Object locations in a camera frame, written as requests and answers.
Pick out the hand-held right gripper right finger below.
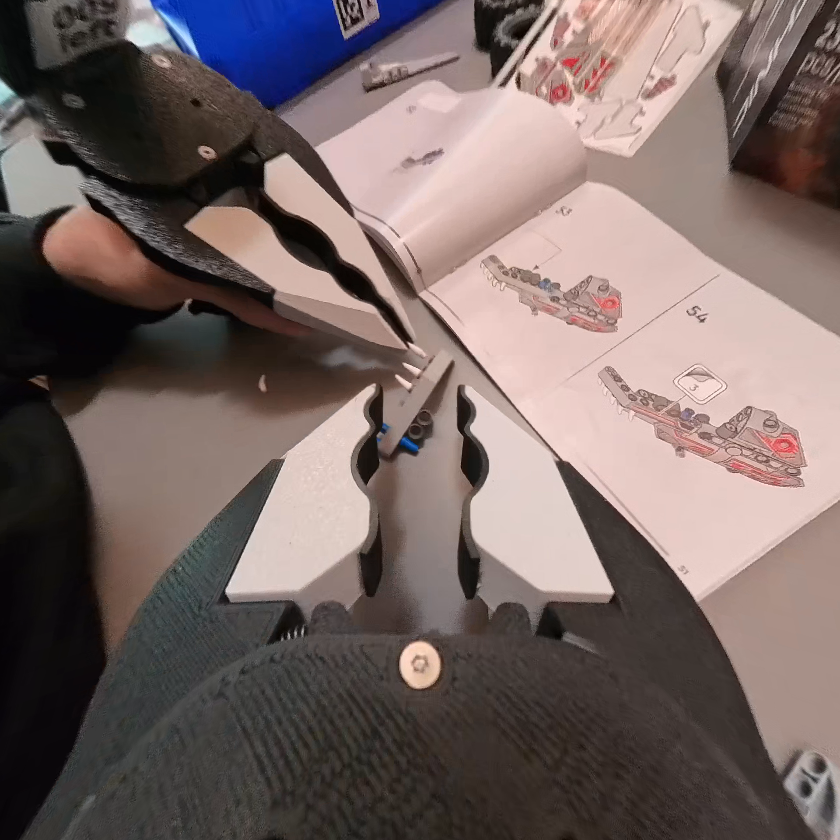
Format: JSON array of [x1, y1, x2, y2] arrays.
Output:
[[456, 385, 616, 603]]

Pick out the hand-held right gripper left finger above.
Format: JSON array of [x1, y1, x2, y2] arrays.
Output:
[[225, 383, 385, 606]]

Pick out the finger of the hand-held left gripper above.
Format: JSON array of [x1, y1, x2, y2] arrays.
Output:
[[261, 153, 417, 347], [184, 188, 413, 353]]

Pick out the grey toy beam with pins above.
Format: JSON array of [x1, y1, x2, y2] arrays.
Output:
[[376, 343, 456, 462]]

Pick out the person's left forearm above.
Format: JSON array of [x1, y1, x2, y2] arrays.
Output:
[[0, 205, 191, 382]]

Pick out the person's left hand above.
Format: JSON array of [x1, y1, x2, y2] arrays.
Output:
[[41, 209, 312, 339]]

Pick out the blue plastic bin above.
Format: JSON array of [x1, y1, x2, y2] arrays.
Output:
[[150, 0, 454, 111]]

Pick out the long grey toy piece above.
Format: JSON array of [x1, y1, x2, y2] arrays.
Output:
[[360, 51, 460, 93]]

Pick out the black toy tyre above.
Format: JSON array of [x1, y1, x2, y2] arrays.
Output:
[[472, 0, 562, 74]]

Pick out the person's black clothed body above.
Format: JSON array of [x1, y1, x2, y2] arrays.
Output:
[[0, 377, 109, 840]]

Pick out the toy instruction booklet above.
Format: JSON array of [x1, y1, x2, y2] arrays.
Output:
[[314, 79, 840, 601]]

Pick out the toy sticker sheet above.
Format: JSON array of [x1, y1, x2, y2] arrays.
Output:
[[492, 0, 744, 157]]

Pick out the grey toy panel assembly red stickers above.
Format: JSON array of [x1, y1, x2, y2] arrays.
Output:
[[782, 750, 836, 818]]

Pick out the dark toy box red wheels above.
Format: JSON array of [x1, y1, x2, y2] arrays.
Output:
[[715, 0, 840, 201]]

